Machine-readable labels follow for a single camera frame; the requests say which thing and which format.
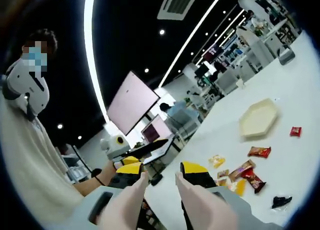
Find pink food tongs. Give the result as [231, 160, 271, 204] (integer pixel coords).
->
[98, 171, 240, 230]

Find small red candy food packet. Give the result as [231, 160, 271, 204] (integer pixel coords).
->
[289, 126, 303, 138]

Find ceiling air conditioner vent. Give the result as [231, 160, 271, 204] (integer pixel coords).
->
[157, 0, 199, 21]

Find curved ceiling light strip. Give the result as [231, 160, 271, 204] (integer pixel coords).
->
[84, 0, 111, 123]
[159, 0, 238, 88]

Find black food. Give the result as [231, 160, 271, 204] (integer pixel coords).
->
[271, 195, 293, 209]

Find grey headset strap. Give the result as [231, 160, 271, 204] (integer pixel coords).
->
[278, 46, 296, 65]

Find large display screen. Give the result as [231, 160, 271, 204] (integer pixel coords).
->
[106, 70, 161, 136]

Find operator in white shirt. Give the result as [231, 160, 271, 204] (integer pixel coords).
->
[0, 89, 85, 230]

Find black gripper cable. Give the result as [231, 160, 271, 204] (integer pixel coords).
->
[71, 144, 107, 187]

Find gold purple food packet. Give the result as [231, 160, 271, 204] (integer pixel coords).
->
[228, 159, 256, 180]

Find black computer mouse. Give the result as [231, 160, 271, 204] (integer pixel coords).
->
[150, 175, 164, 186]

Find yellow cake food packet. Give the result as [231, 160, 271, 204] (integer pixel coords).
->
[228, 179, 248, 197]
[208, 154, 226, 168]

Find person's left hand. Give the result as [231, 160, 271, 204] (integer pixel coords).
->
[99, 161, 118, 187]

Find orange brown food bar packet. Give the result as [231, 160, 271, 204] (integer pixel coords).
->
[247, 146, 272, 158]

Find dark red food bar packet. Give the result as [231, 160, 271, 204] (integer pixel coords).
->
[240, 168, 267, 194]

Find beige hexagonal container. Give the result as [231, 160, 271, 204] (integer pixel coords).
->
[238, 98, 280, 141]

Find white worn headset device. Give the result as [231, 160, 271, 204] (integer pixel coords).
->
[1, 58, 50, 122]

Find person's head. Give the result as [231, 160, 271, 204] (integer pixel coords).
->
[21, 28, 59, 78]

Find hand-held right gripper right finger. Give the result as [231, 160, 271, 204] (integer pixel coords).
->
[179, 161, 285, 230]

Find white laptop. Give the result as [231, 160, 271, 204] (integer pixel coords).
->
[140, 114, 176, 160]

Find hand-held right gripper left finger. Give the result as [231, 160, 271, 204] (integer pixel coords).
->
[43, 161, 145, 230]

